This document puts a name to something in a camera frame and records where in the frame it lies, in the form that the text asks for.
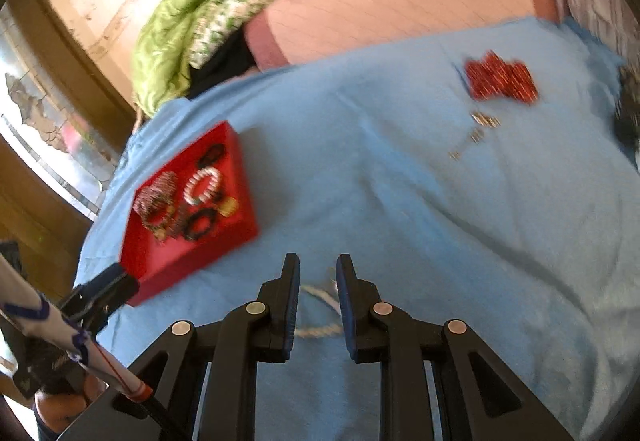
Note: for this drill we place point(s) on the pink mattress roll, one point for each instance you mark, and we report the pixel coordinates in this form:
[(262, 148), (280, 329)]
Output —
[(301, 31)]

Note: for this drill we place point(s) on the glass door window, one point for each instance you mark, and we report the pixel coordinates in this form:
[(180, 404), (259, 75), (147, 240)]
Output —
[(41, 126)]

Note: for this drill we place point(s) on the red plaid scrunchie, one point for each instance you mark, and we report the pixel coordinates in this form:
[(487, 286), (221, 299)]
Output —
[(159, 194)]

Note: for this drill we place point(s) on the person's left hand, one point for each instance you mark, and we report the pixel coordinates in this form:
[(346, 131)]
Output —
[(57, 412)]

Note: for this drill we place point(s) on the white blue patterned sleeve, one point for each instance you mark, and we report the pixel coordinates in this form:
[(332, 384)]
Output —
[(34, 316)]

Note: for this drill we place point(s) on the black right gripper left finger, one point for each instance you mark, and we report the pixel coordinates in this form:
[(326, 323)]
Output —
[(204, 380)]

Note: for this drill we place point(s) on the black garment under blanket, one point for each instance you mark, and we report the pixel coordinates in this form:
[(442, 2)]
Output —
[(232, 59)]

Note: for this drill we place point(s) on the blue bed sheet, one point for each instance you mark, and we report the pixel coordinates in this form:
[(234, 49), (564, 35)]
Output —
[(531, 236)]

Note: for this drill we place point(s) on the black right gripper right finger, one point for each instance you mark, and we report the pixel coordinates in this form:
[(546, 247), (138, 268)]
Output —
[(436, 379)]

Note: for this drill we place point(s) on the red patterned scrunchie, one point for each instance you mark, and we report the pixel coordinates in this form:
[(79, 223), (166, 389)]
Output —
[(492, 77)]

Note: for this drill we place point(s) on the red shallow box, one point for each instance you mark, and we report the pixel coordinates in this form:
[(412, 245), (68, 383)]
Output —
[(190, 234)]

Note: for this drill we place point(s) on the green quilted blanket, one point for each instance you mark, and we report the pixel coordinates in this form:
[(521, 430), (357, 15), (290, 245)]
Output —
[(215, 6)]

